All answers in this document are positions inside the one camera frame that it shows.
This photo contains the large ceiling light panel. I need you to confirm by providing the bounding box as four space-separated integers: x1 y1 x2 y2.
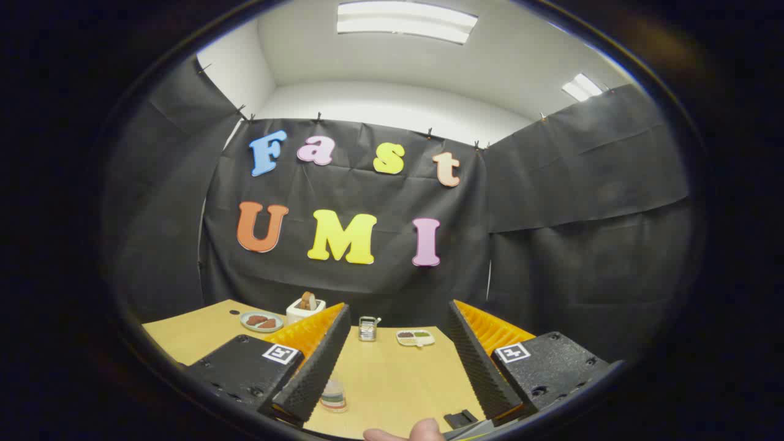
336 0 479 45

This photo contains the wooden table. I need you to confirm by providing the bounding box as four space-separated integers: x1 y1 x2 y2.
142 299 491 440

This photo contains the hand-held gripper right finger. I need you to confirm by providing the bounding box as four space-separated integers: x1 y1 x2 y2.
446 300 625 423

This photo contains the white divided dish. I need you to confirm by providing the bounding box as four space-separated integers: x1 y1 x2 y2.
396 329 436 348

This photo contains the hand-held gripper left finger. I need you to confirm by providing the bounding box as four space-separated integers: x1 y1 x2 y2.
184 302 352 428

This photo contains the pale green plate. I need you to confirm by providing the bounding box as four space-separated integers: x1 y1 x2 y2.
239 311 285 333

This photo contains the white toaster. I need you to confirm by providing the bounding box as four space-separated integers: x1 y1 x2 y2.
286 292 327 325

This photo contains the clear plastic juice bottle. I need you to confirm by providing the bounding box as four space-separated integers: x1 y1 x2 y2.
320 379 349 413

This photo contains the small ceiling light panel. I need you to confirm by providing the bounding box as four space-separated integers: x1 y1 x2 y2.
562 73 604 102

